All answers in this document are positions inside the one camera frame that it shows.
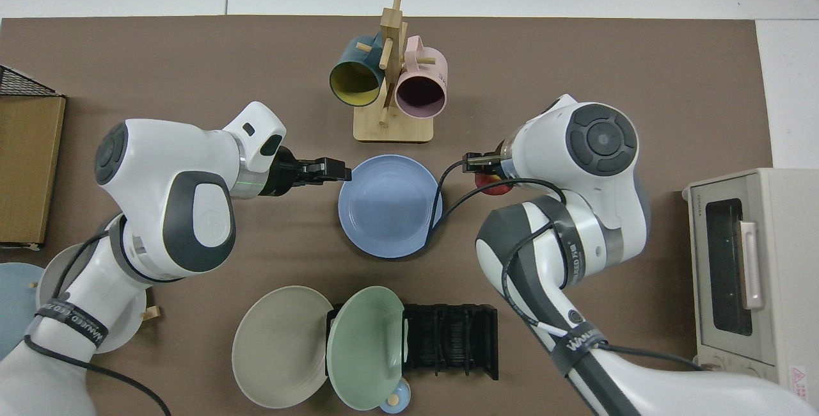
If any wire basket with wooden floor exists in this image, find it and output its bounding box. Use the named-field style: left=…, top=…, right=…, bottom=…
left=0, top=64, right=67, bottom=252

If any black dish rack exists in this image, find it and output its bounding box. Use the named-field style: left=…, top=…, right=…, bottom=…
left=326, top=303, right=499, bottom=381

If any dark blue mug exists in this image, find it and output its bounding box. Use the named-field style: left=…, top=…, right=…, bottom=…
left=329, top=34, right=386, bottom=108

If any wooden plate rack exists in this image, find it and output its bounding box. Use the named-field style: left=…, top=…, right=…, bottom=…
left=29, top=280, right=161, bottom=322

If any red yellow apple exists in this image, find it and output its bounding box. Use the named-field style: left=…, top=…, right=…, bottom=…
left=473, top=172, right=513, bottom=196

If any small blue round thing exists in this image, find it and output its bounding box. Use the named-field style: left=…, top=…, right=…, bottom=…
left=379, top=380, right=412, bottom=415

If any pale toaster oven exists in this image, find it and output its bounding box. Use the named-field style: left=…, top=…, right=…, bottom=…
left=683, top=168, right=819, bottom=397

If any light blue plate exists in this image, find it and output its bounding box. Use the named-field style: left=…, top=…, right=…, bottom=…
left=0, top=262, right=45, bottom=359

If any green plate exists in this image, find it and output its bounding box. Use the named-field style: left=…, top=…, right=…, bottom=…
left=326, top=285, right=409, bottom=412

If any brown table cloth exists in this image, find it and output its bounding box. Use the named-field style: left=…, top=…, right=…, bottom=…
left=0, top=16, right=775, bottom=416

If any wooden cup stand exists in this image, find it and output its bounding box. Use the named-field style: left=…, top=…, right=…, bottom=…
left=353, top=0, right=434, bottom=143

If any grey plate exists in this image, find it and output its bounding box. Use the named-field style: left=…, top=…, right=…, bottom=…
left=35, top=248, right=148, bottom=355

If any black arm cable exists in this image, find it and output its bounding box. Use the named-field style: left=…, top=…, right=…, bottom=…
left=424, top=159, right=704, bottom=372
left=24, top=230, right=172, bottom=416

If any beige plate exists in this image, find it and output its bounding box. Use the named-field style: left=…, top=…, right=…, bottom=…
left=232, top=285, right=337, bottom=409

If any pink mug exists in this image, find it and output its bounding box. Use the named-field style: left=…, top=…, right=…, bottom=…
left=394, top=35, right=449, bottom=119

